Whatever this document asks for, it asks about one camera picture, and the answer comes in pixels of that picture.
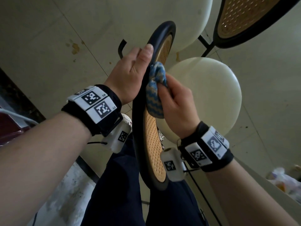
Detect black left tracker cable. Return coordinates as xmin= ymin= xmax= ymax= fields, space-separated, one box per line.
xmin=33 ymin=141 xmax=108 ymax=226

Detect person's right forearm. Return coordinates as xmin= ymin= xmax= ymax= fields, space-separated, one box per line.
xmin=204 ymin=159 xmax=299 ymax=226

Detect cream seat cane back chair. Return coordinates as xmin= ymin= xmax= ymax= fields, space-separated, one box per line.
xmin=117 ymin=0 xmax=301 ymax=59
xmin=131 ymin=20 xmax=242 ymax=191

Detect black left wristband with markers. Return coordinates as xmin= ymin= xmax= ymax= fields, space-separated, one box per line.
xmin=61 ymin=84 xmax=124 ymax=137

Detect person's left forearm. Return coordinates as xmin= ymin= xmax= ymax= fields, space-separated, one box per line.
xmin=0 ymin=112 xmax=92 ymax=226

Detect person's dark trousers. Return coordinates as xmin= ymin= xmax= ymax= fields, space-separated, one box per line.
xmin=81 ymin=136 xmax=209 ymax=226

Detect person's right hand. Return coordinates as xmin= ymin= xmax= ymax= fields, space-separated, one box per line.
xmin=157 ymin=73 xmax=201 ymax=139

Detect white wrist tracker box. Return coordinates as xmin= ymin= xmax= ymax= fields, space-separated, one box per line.
xmin=101 ymin=113 xmax=132 ymax=154
xmin=160 ymin=147 xmax=186 ymax=182

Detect black wristband with markers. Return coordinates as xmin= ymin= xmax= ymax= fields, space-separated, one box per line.
xmin=61 ymin=84 xmax=124 ymax=137
xmin=178 ymin=121 xmax=235 ymax=173

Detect black right wristband with markers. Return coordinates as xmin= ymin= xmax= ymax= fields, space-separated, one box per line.
xmin=178 ymin=121 xmax=235 ymax=173

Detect dark red wooden door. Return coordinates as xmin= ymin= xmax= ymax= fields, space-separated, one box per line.
xmin=0 ymin=113 xmax=31 ymax=146

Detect blue patterned cleaning cloth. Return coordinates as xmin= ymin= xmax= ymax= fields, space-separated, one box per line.
xmin=145 ymin=61 xmax=168 ymax=119

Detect person's left hand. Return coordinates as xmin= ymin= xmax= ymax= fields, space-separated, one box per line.
xmin=103 ymin=44 xmax=154 ymax=106

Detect white right wrist tracker box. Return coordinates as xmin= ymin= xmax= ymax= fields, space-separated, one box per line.
xmin=160 ymin=147 xmax=186 ymax=182

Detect white left wrist tracker box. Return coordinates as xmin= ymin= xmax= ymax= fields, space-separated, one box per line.
xmin=101 ymin=113 xmax=132 ymax=154

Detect white wall cable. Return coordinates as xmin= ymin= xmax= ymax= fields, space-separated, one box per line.
xmin=0 ymin=108 xmax=39 ymax=125

